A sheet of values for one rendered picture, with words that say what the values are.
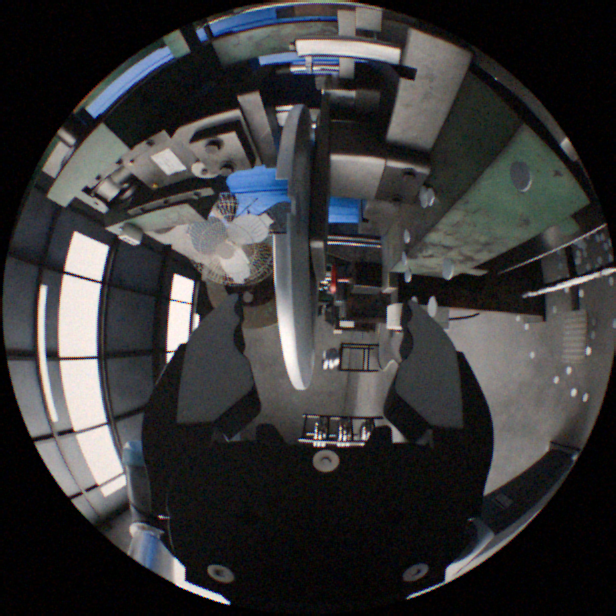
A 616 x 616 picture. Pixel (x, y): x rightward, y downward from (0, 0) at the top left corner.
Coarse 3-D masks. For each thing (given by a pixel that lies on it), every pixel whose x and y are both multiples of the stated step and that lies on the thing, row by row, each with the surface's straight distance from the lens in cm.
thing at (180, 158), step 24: (216, 96) 43; (192, 120) 38; (216, 120) 36; (240, 120) 35; (168, 144) 43; (192, 144) 37; (216, 144) 34; (240, 144) 35; (144, 168) 51; (168, 168) 48; (192, 168) 45; (216, 168) 40; (240, 168) 39
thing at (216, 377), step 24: (216, 312) 11; (240, 312) 12; (192, 336) 10; (216, 336) 9; (240, 336) 10; (192, 360) 8; (216, 360) 8; (240, 360) 8; (192, 384) 8; (216, 384) 7; (240, 384) 7; (192, 408) 7; (216, 408) 7; (240, 408) 7
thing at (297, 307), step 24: (288, 120) 13; (288, 144) 11; (312, 144) 25; (288, 168) 10; (312, 168) 23; (288, 192) 10; (312, 192) 26; (288, 216) 9; (288, 240) 9; (288, 264) 9; (312, 264) 29; (288, 288) 10; (312, 288) 27; (288, 312) 10; (312, 312) 22; (288, 336) 11; (312, 336) 23; (288, 360) 12
